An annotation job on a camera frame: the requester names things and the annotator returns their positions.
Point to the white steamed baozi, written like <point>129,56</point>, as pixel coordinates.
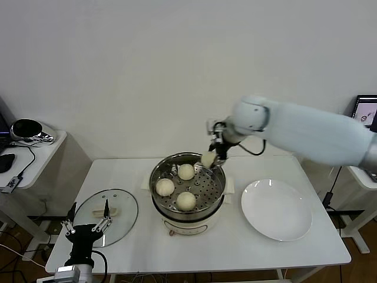
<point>207,159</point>
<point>186,171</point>
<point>165,187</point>
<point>186,201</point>

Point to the shiny chrome headset device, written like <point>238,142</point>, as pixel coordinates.
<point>27,129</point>

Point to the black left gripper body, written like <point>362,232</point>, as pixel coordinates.
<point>82,238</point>

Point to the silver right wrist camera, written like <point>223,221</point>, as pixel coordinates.
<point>211,126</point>

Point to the white side table black frame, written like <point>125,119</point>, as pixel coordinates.
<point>360,182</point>

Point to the round white plate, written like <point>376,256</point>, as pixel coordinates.
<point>277,209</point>

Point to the stainless perforated steamer basket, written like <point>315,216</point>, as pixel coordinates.
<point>206,194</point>

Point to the dark laptop screen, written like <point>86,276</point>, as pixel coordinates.
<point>2,132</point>

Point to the grey usb hub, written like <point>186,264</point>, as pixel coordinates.
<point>11,185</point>

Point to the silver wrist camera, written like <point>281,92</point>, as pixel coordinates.
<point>211,126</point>
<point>63,272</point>

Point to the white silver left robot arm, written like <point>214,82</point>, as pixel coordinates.
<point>84,272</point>

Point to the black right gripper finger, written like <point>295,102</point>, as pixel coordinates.
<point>219,162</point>
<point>212,147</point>

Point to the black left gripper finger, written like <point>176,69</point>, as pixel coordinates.
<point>106,210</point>
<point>72,213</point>

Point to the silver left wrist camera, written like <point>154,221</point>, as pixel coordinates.
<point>63,272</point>

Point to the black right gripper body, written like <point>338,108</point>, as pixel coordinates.
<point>222,147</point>

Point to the open grey laptop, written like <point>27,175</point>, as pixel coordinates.
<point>365,112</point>

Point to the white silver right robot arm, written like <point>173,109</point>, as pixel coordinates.
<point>309,132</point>

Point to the black computer mouse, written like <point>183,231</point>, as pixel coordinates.
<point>6,163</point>

